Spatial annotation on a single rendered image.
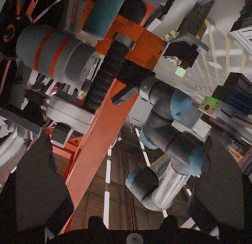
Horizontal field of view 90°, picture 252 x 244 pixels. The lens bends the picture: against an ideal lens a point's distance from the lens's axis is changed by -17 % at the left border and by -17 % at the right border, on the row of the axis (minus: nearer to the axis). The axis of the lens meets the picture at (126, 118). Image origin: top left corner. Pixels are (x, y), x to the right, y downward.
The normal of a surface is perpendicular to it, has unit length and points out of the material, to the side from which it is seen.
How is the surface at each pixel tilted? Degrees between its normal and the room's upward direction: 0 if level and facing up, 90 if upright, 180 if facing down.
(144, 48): 90
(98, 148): 90
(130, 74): 90
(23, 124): 90
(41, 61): 71
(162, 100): 81
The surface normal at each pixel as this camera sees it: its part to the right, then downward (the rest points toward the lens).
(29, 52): -0.01, 0.48
